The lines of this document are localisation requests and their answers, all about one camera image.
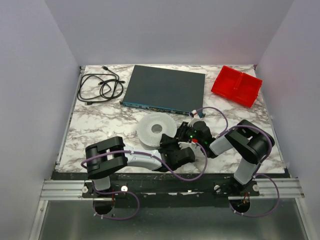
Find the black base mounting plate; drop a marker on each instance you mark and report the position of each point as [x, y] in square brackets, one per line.
[164, 190]

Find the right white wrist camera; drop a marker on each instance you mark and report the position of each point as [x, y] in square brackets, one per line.
[194, 118]

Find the red plastic bin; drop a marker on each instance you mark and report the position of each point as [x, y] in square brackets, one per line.
[237, 86]

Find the aluminium rail frame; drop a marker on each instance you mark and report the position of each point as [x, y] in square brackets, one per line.
[278, 213]

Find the white cable spool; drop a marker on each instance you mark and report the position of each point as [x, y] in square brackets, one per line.
[151, 127]

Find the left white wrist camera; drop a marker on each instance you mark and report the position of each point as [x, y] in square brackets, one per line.
[195, 147]

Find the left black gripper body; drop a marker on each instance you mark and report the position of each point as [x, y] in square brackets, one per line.
[169, 144]

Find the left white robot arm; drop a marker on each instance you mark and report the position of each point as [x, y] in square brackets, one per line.
[106, 157]

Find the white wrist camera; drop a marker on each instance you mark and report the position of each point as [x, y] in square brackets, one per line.
[195, 147]
[194, 118]

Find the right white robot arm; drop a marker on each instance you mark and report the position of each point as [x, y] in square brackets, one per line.
[252, 143]

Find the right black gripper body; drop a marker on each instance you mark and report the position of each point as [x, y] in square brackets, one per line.
[184, 128]

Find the dark blue network switch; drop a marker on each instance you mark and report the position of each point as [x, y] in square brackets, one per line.
[164, 90]

